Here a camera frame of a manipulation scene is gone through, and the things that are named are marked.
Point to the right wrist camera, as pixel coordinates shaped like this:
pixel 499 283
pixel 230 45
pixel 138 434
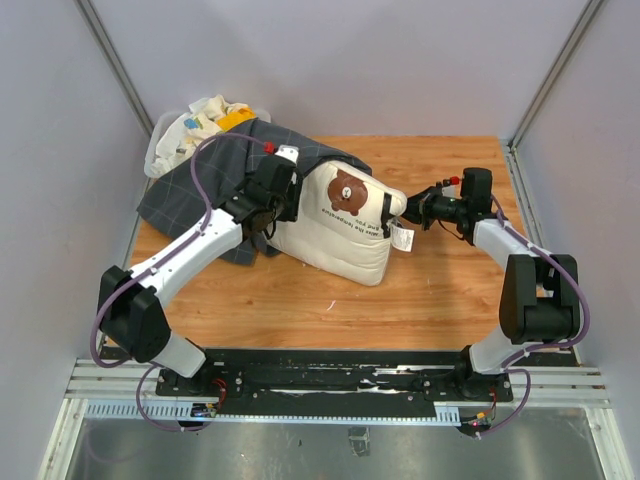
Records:
pixel 449 185

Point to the white patterned cloth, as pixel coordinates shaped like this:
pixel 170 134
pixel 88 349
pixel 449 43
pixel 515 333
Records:
pixel 214 108

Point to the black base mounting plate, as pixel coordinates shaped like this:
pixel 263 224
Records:
pixel 337 384

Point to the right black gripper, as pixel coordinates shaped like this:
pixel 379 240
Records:
pixel 418 209

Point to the grey slotted cable duct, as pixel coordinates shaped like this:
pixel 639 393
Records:
pixel 189 411

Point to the dark grey checked pillowcase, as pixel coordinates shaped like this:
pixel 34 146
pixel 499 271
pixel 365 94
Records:
pixel 172 204

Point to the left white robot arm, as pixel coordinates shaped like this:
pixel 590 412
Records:
pixel 132 302

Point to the cream white pillow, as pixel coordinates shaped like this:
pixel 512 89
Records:
pixel 344 223

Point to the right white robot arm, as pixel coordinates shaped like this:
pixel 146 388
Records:
pixel 541 304

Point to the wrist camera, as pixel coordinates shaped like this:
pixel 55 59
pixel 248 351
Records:
pixel 288 152
pixel 449 185

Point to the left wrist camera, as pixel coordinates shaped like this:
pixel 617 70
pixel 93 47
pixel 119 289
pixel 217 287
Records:
pixel 288 152

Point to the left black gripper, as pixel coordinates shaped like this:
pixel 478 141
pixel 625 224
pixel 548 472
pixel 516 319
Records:
pixel 290 213

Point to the yellow cloth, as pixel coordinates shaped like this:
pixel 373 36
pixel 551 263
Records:
pixel 234 119

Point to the translucent plastic bin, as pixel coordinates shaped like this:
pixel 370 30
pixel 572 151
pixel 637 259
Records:
pixel 171 142

